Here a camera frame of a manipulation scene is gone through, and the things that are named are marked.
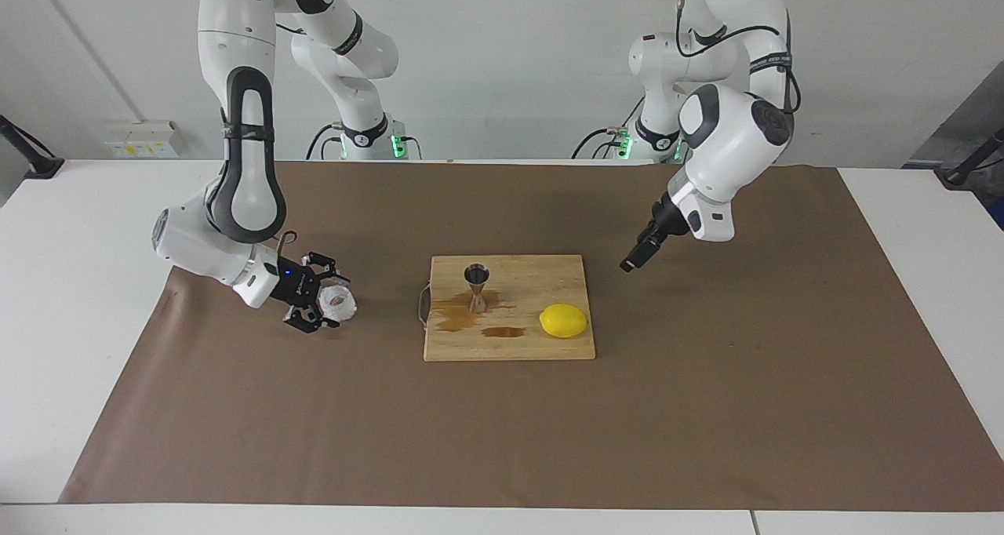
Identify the brown paper table mat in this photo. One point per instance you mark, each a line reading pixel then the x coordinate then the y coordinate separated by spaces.
pixel 235 425

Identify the yellow lemon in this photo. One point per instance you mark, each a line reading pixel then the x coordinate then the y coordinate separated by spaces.
pixel 563 321

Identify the steel double jigger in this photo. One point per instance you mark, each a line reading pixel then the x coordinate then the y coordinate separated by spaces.
pixel 477 280

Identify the wooden cutting board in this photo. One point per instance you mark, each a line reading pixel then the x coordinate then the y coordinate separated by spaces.
pixel 541 284

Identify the black camera stand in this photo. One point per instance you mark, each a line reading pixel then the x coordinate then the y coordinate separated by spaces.
pixel 31 158
pixel 969 166

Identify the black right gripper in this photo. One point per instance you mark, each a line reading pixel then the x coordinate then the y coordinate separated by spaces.
pixel 296 284

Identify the blue plastic item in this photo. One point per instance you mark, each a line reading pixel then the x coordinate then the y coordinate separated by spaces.
pixel 998 213

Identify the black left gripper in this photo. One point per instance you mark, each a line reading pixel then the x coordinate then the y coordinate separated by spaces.
pixel 669 220

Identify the white wall socket box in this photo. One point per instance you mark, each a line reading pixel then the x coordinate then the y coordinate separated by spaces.
pixel 141 139

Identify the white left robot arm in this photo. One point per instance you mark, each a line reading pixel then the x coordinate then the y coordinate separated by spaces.
pixel 729 143

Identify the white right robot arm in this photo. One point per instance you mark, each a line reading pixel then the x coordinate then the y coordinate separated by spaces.
pixel 235 49

